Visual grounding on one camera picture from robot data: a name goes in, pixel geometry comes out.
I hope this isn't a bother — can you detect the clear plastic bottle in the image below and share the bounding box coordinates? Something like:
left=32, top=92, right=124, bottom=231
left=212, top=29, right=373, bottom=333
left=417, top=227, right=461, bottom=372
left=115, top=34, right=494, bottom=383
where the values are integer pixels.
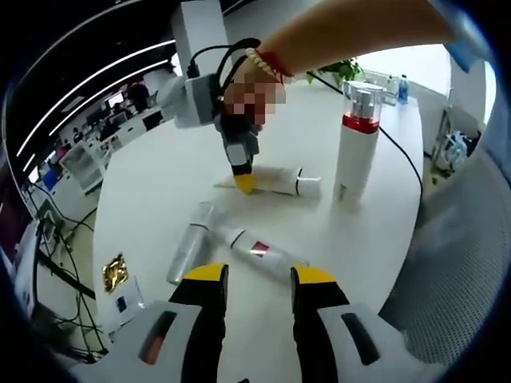
left=384, top=74, right=399, bottom=106

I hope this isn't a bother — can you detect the white paper card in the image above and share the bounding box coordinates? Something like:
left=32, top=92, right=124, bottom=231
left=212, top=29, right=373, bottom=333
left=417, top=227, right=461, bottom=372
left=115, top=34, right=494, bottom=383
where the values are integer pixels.
left=106, top=274, right=145, bottom=334

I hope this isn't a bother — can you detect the white drawer cabinet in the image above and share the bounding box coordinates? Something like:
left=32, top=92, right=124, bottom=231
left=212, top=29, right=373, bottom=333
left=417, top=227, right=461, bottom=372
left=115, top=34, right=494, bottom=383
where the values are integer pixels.
left=59, top=139, right=107, bottom=196

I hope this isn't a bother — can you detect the tangle of black cables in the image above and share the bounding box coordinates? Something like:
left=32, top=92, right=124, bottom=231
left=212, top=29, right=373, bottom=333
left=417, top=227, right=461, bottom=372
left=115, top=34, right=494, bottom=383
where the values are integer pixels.
left=23, top=179, right=111, bottom=356

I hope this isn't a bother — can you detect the thin black cable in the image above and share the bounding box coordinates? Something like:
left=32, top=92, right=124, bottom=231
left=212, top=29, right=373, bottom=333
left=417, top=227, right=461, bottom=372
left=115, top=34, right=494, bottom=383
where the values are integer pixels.
left=306, top=70, right=425, bottom=197

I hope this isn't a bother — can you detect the white skincare tube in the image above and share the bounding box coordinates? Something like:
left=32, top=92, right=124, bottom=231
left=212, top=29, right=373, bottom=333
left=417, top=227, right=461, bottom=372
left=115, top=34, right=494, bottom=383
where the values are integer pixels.
left=212, top=165, right=323, bottom=199

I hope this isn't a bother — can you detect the silver skincare bottle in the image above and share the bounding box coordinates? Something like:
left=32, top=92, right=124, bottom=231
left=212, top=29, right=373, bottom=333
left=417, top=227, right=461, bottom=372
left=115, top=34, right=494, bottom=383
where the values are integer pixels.
left=165, top=200, right=219, bottom=286

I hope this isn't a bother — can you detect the grey mesh office chair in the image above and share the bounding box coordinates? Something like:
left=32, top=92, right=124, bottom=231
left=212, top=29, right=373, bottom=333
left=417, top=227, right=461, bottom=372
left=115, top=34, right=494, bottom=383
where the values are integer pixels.
left=377, top=127, right=508, bottom=366

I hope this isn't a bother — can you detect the green potted plant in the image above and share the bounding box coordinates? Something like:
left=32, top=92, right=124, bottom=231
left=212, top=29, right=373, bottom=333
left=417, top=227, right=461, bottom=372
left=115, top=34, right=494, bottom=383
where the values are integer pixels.
left=306, top=57, right=365, bottom=87

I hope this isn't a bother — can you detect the beaded bracelet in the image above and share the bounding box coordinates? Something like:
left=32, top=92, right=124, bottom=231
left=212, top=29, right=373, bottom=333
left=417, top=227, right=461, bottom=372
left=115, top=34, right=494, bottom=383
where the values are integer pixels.
left=244, top=46, right=296, bottom=85

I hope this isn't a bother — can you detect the white plastic bag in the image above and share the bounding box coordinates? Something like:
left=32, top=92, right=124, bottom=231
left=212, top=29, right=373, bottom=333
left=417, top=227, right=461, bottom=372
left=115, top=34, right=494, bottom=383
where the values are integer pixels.
left=433, top=129, right=479, bottom=176

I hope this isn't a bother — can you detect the tall white red-banded skincare bottle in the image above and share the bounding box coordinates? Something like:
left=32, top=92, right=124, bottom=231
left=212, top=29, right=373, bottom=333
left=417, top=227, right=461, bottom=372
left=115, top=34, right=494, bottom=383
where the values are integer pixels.
left=333, top=79, right=385, bottom=215

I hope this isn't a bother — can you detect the gold foil packet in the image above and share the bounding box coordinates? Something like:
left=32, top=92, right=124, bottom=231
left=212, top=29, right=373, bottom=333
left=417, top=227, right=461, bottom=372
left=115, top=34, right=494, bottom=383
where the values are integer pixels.
left=101, top=252, right=132, bottom=295

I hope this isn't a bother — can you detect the blue label water bottle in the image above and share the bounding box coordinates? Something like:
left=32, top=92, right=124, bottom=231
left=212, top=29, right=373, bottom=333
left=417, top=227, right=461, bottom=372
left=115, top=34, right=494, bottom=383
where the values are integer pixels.
left=398, top=73, right=411, bottom=105

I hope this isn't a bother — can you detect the red string bracelet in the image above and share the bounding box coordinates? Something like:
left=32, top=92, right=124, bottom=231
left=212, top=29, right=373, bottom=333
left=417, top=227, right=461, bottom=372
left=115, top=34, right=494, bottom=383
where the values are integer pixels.
left=259, top=50, right=295, bottom=79

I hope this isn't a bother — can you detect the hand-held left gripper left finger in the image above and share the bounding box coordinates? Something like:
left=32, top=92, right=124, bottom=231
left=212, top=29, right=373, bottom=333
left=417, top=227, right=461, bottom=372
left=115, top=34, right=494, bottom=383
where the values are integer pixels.
left=111, top=263, right=231, bottom=383

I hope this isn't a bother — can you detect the white red-label skincare bottle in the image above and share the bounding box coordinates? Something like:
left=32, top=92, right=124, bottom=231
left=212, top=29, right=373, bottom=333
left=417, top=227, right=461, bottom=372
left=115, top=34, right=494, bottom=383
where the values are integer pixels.
left=217, top=226, right=311, bottom=282

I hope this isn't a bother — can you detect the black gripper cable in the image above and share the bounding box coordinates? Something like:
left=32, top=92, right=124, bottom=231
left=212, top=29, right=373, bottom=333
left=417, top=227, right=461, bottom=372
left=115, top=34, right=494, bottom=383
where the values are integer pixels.
left=186, top=38, right=263, bottom=101

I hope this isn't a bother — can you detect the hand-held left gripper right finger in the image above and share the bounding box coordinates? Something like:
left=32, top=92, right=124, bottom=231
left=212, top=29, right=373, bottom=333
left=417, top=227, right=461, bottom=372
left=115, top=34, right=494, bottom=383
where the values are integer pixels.
left=289, top=264, right=406, bottom=383

